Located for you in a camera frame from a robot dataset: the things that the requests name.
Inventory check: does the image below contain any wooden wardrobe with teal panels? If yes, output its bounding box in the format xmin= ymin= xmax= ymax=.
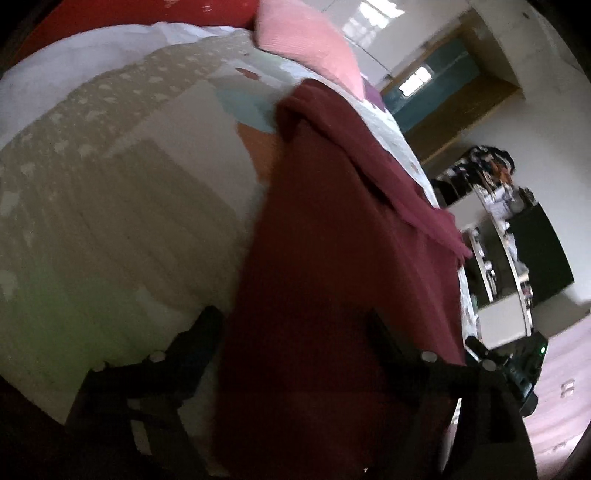
xmin=381 ymin=13 xmax=526 ymax=163

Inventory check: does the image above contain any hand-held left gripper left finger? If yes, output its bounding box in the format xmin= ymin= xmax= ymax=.
xmin=65 ymin=305 xmax=225 ymax=480

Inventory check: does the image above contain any black screen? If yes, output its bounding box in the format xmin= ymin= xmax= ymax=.
xmin=507 ymin=202 xmax=576 ymax=306

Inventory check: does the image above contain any patchwork patterned quilt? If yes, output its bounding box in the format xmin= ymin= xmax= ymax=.
xmin=0 ymin=28 xmax=480 ymax=426

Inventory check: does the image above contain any maroon garment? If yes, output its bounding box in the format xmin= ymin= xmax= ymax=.
xmin=211 ymin=78 xmax=474 ymax=480

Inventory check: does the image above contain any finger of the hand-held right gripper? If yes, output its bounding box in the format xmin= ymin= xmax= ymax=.
xmin=464 ymin=336 xmax=492 ymax=363

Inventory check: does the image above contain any clutter pile on shelf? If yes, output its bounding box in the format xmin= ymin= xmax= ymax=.
xmin=442 ymin=145 xmax=537 ymax=219

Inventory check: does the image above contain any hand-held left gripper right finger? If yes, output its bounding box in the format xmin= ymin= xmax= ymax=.
xmin=364 ymin=312 xmax=539 ymax=480

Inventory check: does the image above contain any white shelf unit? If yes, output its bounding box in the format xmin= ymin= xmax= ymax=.
xmin=438 ymin=184 xmax=537 ymax=352

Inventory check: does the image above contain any white bed sheet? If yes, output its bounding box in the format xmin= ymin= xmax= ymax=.
xmin=0 ymin=21 xmax=241 ymax=149

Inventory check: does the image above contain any red headboard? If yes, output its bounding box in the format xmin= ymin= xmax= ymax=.
xmin=13 ymin=0 xmax=265 ymax=66

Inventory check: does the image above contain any pink pillow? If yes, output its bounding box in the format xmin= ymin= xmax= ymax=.
xmin=254 ymin=0 xmax=366 ymax=100

